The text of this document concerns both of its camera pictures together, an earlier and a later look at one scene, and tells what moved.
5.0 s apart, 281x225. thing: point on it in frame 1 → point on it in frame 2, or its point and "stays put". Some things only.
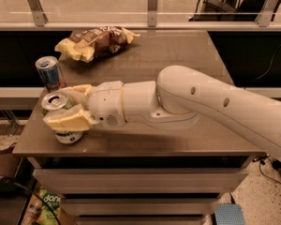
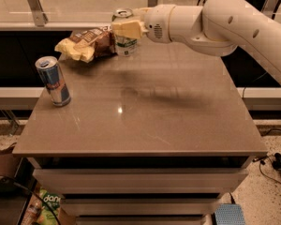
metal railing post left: [39, 16] stays put
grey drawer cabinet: [140, 174] stays put
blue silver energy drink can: [51, 73] stays put
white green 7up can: [53, 102] → [125, 32]
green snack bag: [51, 202] stays put
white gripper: [107, 105] → [156, 23]
